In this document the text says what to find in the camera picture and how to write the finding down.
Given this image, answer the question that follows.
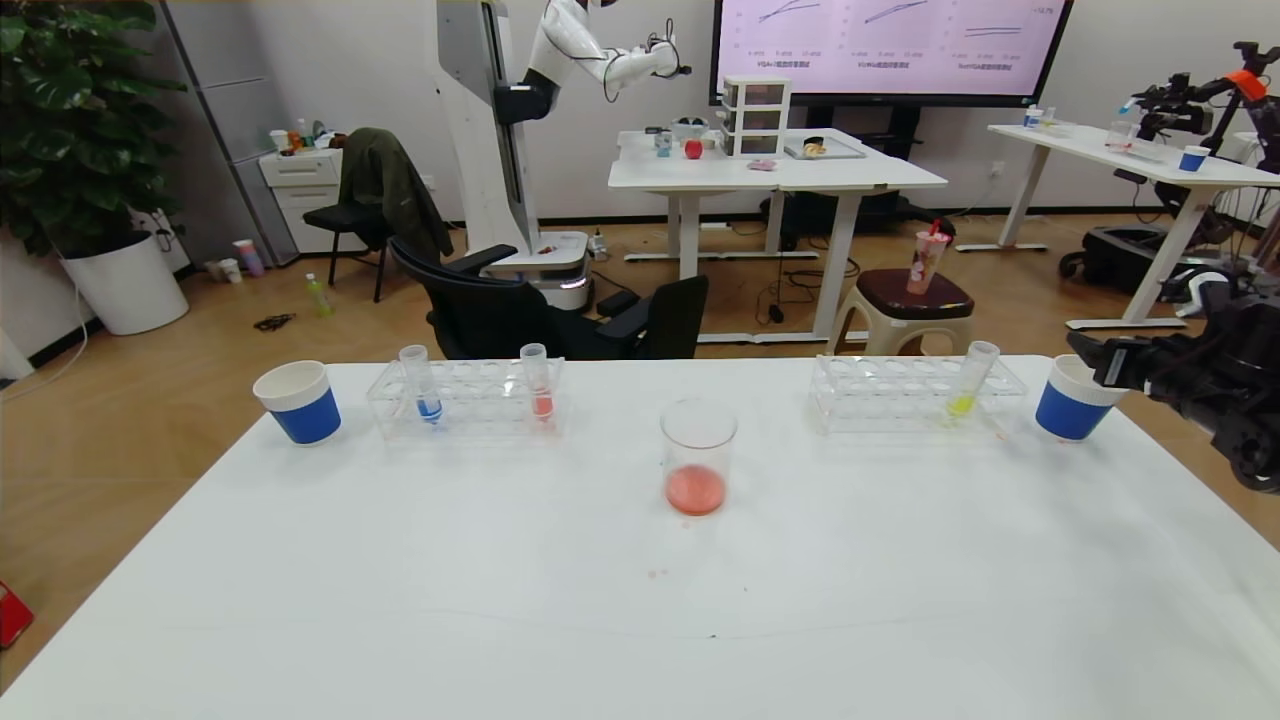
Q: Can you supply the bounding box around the green leafy plant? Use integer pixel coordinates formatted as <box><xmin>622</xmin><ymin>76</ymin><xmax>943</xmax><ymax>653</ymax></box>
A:
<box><xmin>0</xmin><ymin>0</ymin><xmax>189</xmax><ymax>259</ymax></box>

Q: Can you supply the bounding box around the brown top stool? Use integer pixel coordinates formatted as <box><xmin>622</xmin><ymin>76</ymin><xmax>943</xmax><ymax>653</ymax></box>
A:
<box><xmin>828</xmin><ymin>268</ymin><xmax>976</xmax><ymax>357</ymax></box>

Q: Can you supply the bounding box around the white drawer organizer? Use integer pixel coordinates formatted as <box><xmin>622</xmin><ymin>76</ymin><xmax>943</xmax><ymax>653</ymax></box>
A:
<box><xmin>720</xmin><ymin>76</ymin><xmax>794</xmax><ymax>159</ymax></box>

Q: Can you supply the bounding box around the black four-leg chair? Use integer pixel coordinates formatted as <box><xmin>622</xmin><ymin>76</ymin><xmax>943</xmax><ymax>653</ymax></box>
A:
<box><xmin>301</xmin><ymin>203</ymin><xmax>394</xmax><ymax>304</ymax></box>

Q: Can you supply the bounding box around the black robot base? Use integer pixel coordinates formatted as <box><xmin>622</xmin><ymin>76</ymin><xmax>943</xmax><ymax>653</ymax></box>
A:
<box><xmin>1058</xmin><ymin>226</ymin><xmax>1206</xmax><ymax>305</ymax></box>

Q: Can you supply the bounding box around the yellow pigment test tube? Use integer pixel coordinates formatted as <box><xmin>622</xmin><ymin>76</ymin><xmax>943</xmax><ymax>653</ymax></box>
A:
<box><xmin>945</xmin><ymin>340</ymin><xmax>1000</xmax><ymax>421</ymax></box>

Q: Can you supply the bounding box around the white drawer cabinet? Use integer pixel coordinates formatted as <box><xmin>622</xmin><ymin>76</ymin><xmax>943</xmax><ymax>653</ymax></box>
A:
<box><xmin>258</xmin><ymin>147</ymin><xmax>364</xmax><ymax>256</ymax></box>

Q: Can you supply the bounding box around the white standing desk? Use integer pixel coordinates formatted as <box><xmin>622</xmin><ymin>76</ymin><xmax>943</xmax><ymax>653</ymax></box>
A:
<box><xmin>955</xmin><ymin>123</ymin><xmax>1280</xmax><ymax>331</ymax></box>
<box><xmin>608</xmin><ymin>128</ymin><xmax>948</xmax><ymax>345</ymax></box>

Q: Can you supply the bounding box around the clear test tube rack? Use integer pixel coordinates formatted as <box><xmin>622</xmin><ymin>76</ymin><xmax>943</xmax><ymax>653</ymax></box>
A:
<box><xmin>808</xmin><ymin>353</ymin><xmax>1029</xmax><ymax>436</ymax></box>
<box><xmin>366</xmin><ymin>357</ymin><xmax>567</xmax><ymax>441</ymax></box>

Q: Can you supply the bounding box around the glass beaker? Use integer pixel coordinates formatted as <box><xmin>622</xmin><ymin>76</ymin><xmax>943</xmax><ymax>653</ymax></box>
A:
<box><xmin>660</xmin><ymin>397</ymin><xmax>739</xmax><ymax>517</ymax></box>

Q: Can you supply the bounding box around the grey tall cabinet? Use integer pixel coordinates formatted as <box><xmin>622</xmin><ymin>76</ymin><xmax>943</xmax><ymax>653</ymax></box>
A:
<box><xmin>160</xmin><ymin>0</ymin><xmax>301</xmax><ymax>269</ymax></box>

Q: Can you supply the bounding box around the grey tray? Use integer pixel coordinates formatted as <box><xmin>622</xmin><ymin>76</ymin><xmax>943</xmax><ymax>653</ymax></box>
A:
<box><xmin>783</xmin><ymin>135</ymin><xmax>867</xmax><ymax>161</ymax></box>

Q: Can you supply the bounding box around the red box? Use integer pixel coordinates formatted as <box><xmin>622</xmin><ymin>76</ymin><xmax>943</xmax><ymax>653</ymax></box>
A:
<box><xmin>0</xmin><ymin>580</ymin><xmax>35</xmax><ymax>649</ymax></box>

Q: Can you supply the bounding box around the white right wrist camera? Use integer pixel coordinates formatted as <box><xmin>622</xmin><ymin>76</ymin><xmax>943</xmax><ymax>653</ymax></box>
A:
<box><xmin>1160</xmin><ymin>265</ymin><xmax>1241</xmax><ymax>307</ymax></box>

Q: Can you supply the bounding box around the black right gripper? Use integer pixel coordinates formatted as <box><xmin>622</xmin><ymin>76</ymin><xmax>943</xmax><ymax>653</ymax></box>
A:
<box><xmin>1066</xmin><ymin>330</ymin><xmax>1193</xmax><ymax>402</ymax></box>

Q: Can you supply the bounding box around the dark green jacket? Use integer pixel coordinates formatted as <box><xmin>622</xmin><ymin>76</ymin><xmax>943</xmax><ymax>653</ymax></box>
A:
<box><xmin>338</xmin><ymin>128</ymin><xmax>454</xmax><ymax>264</ymax></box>

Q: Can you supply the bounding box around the black office chair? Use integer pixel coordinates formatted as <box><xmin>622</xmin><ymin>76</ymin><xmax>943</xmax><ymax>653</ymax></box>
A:
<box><xmin>600</xmin><ymin>276</ymin><xmax>709</xmax><ymax>361</ymax></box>
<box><xmin>388</xmin><ymin>238</ymin><xmax>601</xmax><ymax>361</ymax></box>

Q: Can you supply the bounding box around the white planter pot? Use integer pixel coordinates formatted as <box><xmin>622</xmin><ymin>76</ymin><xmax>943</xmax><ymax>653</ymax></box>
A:
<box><xmin>60</xmin><ymin>232</ymin><xmax>191</xmax><ymax>336</ymax></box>

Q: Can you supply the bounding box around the white humanoid robot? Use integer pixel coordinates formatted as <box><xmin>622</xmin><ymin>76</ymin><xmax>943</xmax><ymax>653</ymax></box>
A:
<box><xmin>434</xmin><ymin>0</ymin><xmax>693</xmax><ymax>313</ymax></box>

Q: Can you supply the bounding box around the pink drink cup with straw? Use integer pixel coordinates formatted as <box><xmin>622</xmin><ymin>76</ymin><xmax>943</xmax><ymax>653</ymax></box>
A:
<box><xmin>906</xmin><ymin>220</ymin><xmax>951</xmax><ymax>296</ymax></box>

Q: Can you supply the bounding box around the large display screen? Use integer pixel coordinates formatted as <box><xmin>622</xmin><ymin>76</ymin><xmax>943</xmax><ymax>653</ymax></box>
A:
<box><xmin>709</xmin><ymin>0</ymin><xmax>1074</xmax><ymax>109</ymax></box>

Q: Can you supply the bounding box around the blue pigment test tube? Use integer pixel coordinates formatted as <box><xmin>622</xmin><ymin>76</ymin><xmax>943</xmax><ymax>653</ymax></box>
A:
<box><xmin>399</xmin><ymin>344</ymin><xmax>444</xmax><ymax>425</ymax></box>

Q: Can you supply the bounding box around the red pigment test tube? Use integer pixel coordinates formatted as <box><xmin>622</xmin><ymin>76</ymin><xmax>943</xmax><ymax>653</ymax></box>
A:
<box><xmin>519</xmin><ymin>343</ymin><xmax>555</xmax><ymax>424</ymax></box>

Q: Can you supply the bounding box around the paper cup blue sleeve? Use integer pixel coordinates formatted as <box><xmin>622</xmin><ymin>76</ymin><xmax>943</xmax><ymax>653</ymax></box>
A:
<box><xmin>252</xmin><ymin>360</ymin><xmax>342</xmax><ymax>446</ymax></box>
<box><xmin>1034</xmin><ymin>354</ymin><xmax>1113</xmax><ymax>443</ymax></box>

